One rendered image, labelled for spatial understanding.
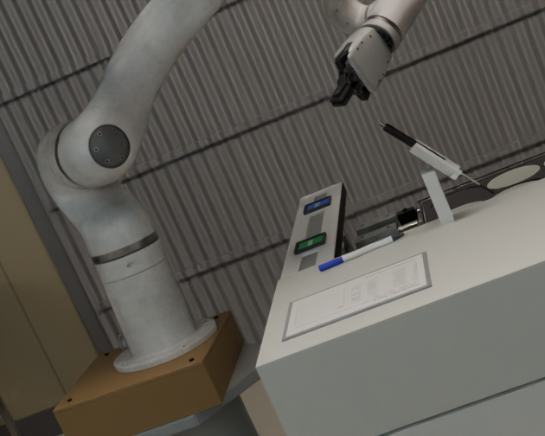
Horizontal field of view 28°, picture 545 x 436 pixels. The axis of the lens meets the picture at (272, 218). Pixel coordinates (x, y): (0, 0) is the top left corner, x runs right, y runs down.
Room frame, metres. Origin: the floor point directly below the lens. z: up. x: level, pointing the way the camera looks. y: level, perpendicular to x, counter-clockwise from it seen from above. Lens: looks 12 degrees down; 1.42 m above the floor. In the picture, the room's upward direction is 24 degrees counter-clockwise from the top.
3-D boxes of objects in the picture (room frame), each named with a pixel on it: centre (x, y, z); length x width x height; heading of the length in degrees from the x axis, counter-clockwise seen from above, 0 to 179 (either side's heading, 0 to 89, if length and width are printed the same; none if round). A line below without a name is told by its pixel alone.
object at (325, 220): (1.93, -0.06, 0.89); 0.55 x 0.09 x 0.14; 169
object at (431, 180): (1.57, -0.26, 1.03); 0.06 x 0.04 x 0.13; 79
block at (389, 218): (1.98, -0.17, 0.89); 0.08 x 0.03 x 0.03; 79
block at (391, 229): (1.90, -0.16, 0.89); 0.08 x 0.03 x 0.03; 79
